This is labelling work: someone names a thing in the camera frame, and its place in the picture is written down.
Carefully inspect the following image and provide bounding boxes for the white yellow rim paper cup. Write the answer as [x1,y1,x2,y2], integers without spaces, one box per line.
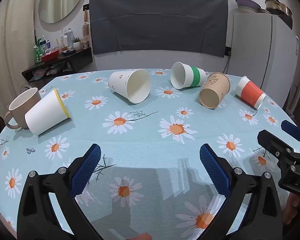
[25,88,70,136]

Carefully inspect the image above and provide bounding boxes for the white heart print paper cup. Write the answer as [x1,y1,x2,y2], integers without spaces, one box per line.
[108,69,151,104]

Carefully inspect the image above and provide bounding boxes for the red bowl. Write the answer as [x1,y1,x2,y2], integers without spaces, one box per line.
[41,50,59,63]

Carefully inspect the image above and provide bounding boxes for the black wall shelf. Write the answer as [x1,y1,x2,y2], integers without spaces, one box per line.
[21,48,93,83]

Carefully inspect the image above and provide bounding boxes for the person's left hand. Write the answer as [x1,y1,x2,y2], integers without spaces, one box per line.
[127,232,152,240]

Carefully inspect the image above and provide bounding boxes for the purple pot on fridge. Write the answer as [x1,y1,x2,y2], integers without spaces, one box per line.
[235,0,261,10]

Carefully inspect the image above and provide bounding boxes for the brown kraft paper cup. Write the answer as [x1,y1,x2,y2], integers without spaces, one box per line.
[199,72,230,109]

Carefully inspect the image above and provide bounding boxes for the beige ceramic mug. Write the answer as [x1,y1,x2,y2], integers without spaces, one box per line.
[4,87,41,129]

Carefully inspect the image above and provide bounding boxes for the dark grey cloth covered screen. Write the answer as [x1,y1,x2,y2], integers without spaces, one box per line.
[89,0,228,57]

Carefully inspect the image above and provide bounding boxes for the blue daisy print tablecloth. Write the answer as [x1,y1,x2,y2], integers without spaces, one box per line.
[0,68,300,240]

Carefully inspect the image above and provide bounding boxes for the green banded paper cup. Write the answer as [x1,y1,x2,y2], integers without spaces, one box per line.
[170,62,207,90]

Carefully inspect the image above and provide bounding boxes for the white refrigerator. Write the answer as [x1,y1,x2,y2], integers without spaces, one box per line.
[228,12,299,107]

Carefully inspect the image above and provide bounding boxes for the oval wall mirror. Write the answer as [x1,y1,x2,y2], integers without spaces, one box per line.
[38,0,87,25]

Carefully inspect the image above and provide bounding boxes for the white spray bottle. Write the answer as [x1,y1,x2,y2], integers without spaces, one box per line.
[66,28,74,49]

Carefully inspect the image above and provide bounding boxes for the person's right hand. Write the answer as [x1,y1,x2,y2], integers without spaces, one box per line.
[282,193,300,225]

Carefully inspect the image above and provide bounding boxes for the small potted plant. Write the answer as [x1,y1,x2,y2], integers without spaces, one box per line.
[73,37,81,50]

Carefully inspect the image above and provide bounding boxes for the beige curtain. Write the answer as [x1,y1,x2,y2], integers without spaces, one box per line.
[0,0,35,116]

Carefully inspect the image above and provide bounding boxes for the wooden brush hanging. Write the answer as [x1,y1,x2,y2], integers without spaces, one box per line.
[82,10,90,38]

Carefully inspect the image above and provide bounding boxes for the orange banded paper cup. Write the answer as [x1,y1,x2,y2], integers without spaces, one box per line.
[235,76,266,110]

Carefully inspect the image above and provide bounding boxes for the black power cable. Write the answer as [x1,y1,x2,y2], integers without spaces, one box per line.
[222,47,233,74]

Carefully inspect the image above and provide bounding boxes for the steel pot on fridge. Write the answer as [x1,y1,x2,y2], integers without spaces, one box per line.
[264,0,293,17]

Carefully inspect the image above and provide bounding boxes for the green glass figurine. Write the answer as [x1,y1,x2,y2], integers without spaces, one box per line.
[34,38,42,63]

